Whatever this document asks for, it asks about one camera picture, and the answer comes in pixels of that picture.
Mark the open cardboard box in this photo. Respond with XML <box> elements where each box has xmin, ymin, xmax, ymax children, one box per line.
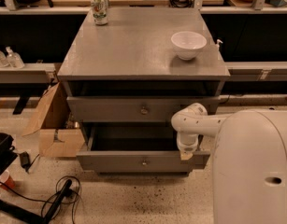
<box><xmin>22</xmin><ymin>83</ymin><xmax>85</xmax><ymax>158</ymax></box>

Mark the grey drawer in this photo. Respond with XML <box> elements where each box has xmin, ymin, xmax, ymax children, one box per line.
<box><xmin>77</xmin><ymin>123</ymin><xmax>210</xmax><ymax>175</ymax></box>
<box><xmin>67</xmin><ymin>96</ymin><xmax>220</xmax><ymax>122</ymax></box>

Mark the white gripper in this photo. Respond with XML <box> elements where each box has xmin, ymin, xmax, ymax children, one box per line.
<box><xmin>177</xmin><ymin>133</ymin><xmax>199</xmax><ymax>161</ymax></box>

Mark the grey wooden drawer cabinet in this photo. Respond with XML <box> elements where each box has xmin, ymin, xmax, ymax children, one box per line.
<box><xmin>56</xmin><ymin>7</ymin><xmax>231</xmax><ymax>176</ymax></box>

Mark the white ceramic bowl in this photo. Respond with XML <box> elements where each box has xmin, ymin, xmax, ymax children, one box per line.
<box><xmin>171</xmin><ymin>31</ymin><xmax>207</xmax><ymax>61</ymax></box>

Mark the black bin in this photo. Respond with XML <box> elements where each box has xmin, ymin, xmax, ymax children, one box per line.
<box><xmin>0</xmin><ymin>133</ymin><xmax>17</xmax><ymax>175</ymax></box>

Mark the black cable coil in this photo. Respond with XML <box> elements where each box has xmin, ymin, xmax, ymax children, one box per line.
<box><xmin>39</xmin><ymin>175</ymin><xmax>82</xmax><ymax>224</ymax></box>

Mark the red plastic cup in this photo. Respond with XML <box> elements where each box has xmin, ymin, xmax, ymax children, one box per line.
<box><xmin>0</xmin><ymin>170</ymin><xmax>15</xmax><ymax>190</ymax></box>

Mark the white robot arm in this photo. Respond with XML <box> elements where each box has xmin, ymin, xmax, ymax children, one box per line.
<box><xmin>171</xmin><ymin>104</ymin><xmax>287</xmax><ymax>224</ymax></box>

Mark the clear sanitizer bottle right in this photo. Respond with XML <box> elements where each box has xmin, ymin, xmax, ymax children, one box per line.
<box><xmin>6</xmin><ymin>47</ymin><xmax>24</xmax><ymax>69</ymax></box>

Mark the black stand base bar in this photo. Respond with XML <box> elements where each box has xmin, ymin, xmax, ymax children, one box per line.
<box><xmin>0</xmin><ymin>179</ymin><xmax>72</xmax><ymax>224</ymax></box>

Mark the grey top drawer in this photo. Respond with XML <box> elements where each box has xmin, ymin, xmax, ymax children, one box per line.
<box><xmin>67</xmin><ymin>96</ymin><xmax>220</xmax><ymax>122</ymax></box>

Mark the white pump bottle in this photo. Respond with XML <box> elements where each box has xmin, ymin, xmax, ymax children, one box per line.
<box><xmin>216</xmin><ymin>39</ymin><xmax>223</xmax><ymax>51</ymax></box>

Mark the black power adapter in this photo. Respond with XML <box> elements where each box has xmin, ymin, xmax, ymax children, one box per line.
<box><xmin>20</xmin><ymin>152</ymin><xmax>31</xmax><ymax>170</ymax></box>

